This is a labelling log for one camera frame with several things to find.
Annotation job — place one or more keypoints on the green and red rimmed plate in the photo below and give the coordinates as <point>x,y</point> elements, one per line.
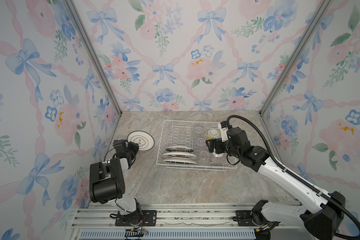
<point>180,155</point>

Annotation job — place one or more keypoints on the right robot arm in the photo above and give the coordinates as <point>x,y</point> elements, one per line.
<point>318,211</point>

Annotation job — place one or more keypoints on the yellow patterned ceramic bowl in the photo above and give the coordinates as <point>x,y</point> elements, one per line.
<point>212,134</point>

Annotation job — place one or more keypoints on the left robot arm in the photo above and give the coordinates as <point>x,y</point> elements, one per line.
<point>107,184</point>

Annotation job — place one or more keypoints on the aluminium corner post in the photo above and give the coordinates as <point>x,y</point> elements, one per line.
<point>308,33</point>
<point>78,24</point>

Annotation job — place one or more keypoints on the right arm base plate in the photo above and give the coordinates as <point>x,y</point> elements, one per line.
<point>246,218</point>

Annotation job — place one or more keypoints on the right aluminium corner post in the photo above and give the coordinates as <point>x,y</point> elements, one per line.
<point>308,33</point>

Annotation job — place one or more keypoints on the white plate with green rim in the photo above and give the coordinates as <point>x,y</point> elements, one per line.
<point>145,141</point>

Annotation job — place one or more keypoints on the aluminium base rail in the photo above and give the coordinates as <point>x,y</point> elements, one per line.
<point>177,222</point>

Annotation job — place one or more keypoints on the white wire dish rack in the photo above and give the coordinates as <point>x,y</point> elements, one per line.
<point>182,133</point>

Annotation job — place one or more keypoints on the white plate front of rack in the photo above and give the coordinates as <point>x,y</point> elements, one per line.
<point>180,161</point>

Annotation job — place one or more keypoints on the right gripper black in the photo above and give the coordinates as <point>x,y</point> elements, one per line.
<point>218,143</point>

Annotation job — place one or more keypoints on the left aluminium corner post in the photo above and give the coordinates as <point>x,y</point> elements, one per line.
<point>78,24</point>

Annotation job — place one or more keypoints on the clear glass tumbler back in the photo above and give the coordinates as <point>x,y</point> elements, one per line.
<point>198,130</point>

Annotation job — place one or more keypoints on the grey striped ceramic bowl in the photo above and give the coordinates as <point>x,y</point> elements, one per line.
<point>217,158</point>

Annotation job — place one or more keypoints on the clear glass tumbler front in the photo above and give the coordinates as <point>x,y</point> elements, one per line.
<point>204,156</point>

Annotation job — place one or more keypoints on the watermelon pattern plate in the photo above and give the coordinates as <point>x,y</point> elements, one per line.
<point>179,148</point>

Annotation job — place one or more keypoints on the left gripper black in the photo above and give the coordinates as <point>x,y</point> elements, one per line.
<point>134,146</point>

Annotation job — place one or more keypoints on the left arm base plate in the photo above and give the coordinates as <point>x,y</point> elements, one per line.
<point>145,218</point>

